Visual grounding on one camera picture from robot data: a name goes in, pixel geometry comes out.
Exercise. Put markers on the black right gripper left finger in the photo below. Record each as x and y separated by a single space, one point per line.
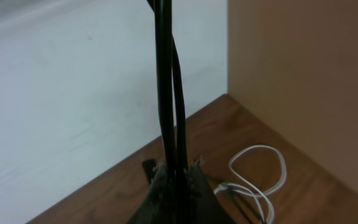
158 206

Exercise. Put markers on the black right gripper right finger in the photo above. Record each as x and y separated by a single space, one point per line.
204 206

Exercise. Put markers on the cardboard panel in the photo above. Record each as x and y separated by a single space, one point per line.
294 64

